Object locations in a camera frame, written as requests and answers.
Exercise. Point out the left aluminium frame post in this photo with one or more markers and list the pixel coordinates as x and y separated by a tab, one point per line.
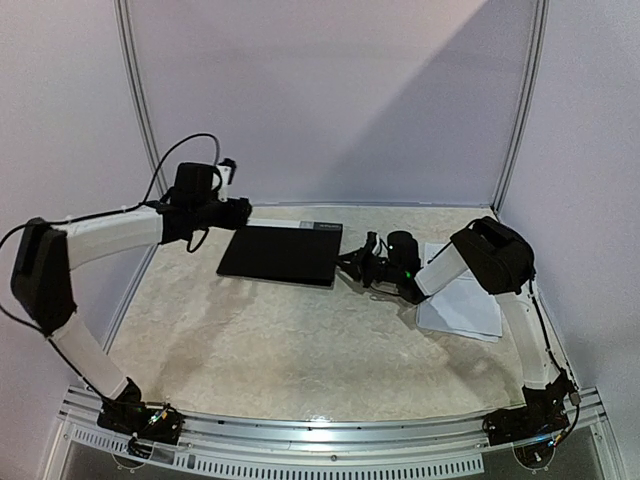
124	22

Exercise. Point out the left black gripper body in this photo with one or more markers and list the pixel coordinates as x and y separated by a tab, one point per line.
235	221

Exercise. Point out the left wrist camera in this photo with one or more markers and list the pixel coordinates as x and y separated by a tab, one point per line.
225	172

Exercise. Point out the perforated white cable tray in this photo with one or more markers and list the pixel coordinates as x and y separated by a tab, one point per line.
229	464

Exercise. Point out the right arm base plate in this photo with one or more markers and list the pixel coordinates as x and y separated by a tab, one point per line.
512	425

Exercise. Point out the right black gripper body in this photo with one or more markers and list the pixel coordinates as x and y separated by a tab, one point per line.
370	261

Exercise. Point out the aluminium frame post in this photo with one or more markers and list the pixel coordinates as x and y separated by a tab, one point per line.
124	22
529	78

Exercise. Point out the white paper stack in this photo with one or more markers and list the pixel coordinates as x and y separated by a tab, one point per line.
457	303

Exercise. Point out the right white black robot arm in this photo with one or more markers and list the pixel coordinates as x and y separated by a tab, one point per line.
502	262

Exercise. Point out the aluminium front rail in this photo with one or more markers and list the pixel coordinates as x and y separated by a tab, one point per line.
199	428

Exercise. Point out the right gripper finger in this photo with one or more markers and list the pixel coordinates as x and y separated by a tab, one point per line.
352	276
349	259

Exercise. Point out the black clip folder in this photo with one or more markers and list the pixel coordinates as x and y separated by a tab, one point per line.
304	255

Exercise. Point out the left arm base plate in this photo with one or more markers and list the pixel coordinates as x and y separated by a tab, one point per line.
156	422

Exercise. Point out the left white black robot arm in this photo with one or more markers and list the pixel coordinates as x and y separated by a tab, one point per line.
48	252

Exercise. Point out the right aluminium frame post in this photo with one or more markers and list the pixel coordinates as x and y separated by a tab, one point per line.
529	78

